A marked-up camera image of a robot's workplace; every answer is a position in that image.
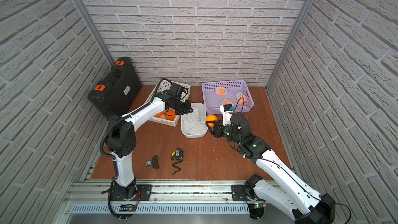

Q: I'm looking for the purple perforated plastic basket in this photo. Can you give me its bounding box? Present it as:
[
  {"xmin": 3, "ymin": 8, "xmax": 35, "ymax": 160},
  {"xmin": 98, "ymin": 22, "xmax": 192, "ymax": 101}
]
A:
[{"xmin": 202, "ymin": 80, "xmax": 255, "ymax": 115}]

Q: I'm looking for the yellow black tape measure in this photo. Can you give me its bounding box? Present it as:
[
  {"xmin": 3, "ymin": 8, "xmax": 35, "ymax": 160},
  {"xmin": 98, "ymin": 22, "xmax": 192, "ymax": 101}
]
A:
[{"xmin": 171, "ymin": 148, "xmax": 183, "ymax": 161}]

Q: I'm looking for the white perforated plastic basket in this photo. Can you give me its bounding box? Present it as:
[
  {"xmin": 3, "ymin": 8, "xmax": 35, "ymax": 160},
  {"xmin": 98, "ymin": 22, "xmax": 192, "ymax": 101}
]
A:
[{"xmin": 145, "ymin": 80, "xmax": 191, "ymax": 127}]

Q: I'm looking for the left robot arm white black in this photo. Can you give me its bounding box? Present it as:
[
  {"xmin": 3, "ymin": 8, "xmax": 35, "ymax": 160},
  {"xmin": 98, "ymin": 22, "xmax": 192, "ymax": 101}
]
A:
[{"xmin": 99, "ymin": 92, "xmax": 193, "ymax": 200}]

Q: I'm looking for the aluminium mounting rail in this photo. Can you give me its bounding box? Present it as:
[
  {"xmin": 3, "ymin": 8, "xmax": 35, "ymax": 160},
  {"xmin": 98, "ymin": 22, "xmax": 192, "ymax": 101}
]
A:
[{"xmin": 56, "ymin": 179, "xmax": 315, "ymax": 222}]

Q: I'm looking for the white foam net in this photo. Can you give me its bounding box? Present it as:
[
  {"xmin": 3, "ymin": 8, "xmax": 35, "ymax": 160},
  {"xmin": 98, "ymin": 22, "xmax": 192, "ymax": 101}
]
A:
[
  {"xmin": 181, "ymin": 113, "xmax": 197, "ymax": 133},
  {"xmin": 189, "ymin": 112, "xmax": 207, "ymax": 135}
]

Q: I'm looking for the small black gripper part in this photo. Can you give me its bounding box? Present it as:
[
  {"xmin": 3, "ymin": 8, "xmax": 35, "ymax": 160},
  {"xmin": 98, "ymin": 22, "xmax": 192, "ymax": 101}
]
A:
[{"xmin": 146, "ymin": 155, "xmax": 159, "ymax": 170}]

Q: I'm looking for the black plastic tool case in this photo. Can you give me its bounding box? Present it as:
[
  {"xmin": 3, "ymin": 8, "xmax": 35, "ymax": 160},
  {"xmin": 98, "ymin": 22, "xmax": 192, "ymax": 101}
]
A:
[{"xmin": 88, "ymin": 57, "xmax": 142, "ymax": 119}]

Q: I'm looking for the white plastic tub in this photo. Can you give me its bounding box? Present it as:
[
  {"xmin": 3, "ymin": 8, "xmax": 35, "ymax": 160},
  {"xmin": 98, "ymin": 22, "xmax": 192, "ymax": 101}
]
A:
[{"xmin": 181, "ymin": 103, "xmax": 208, "ymax": 139}]

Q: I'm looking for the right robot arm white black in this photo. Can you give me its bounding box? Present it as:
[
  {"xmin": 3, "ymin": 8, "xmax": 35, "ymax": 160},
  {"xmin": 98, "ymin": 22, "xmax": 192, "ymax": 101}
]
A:
[{"xmin": 205, "ymin": 112, "xmax": 336, "ymax": 224}]

